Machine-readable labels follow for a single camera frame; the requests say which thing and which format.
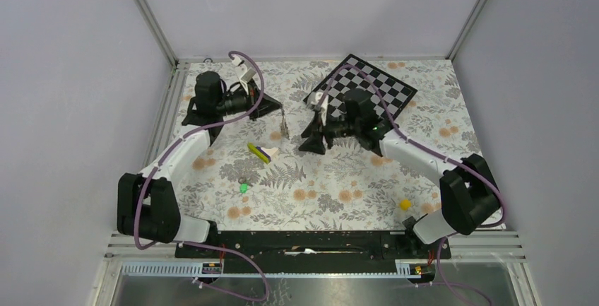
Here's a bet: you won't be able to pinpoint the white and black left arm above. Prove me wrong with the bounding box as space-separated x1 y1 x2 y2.
117 71 283 257

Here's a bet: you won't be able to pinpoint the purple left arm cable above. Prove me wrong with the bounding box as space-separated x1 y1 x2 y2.
134 51 271 302

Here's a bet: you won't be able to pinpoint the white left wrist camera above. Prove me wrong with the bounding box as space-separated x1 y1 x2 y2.
231 56 256 94

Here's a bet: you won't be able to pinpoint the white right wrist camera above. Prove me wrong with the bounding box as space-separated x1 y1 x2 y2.
310 91 329 126

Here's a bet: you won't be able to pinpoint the aluminium frame rails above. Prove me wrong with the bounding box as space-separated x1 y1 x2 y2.
95 0 544 306

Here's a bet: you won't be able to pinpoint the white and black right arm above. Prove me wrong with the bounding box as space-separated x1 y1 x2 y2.
299 89 502 258

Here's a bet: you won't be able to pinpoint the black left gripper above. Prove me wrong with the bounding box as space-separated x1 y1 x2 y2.
216 78 282 122

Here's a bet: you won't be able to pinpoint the green key tag with key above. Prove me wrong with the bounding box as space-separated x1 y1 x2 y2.
238 177 250 194

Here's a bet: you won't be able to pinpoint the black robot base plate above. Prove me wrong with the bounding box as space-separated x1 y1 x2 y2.
174 230 452 274

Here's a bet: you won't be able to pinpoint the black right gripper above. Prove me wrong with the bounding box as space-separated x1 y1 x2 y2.
298 110 360 156

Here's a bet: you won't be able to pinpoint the floral patterned table mat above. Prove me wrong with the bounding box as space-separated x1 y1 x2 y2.
175 60 482 230

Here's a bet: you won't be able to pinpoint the yellow cube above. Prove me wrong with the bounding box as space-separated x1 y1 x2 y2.
398 199 412 211

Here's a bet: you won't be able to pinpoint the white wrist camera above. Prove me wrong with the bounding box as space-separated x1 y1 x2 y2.
310 91 329 126
231 56 256 94

